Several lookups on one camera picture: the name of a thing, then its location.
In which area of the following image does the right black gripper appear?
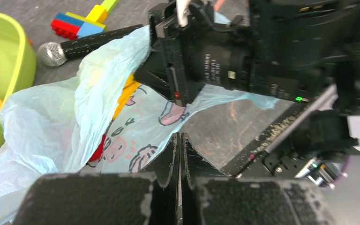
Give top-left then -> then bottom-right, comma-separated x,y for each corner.
134,0 -> 261,106

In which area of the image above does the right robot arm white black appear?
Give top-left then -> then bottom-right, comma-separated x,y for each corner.
134,0 -> 360,116

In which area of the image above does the green plastic basin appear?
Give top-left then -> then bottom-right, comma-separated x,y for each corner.
0,7 -> 37,158

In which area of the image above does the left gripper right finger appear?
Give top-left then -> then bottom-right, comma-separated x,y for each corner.
180,133 -> 336,225

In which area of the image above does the light blue printed plastic bag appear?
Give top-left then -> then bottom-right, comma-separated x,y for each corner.
0,26 -> 277,225

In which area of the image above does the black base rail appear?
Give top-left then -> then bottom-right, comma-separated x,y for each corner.
220,84 -> 337,179

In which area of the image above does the multicolour toy block stack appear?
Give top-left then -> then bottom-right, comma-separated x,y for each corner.
51,0 -> 119,40

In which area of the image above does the yellow green fake mango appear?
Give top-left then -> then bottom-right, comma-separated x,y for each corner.
112,74 -> 141,120

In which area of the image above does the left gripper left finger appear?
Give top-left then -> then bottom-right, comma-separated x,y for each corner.
13,133 -> 180,225

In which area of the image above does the red fake tomato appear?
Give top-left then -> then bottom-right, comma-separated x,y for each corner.
89,134 -> 106,162

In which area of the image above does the black toy microphone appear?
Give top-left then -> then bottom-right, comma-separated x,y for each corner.
37,24 -> 142,67

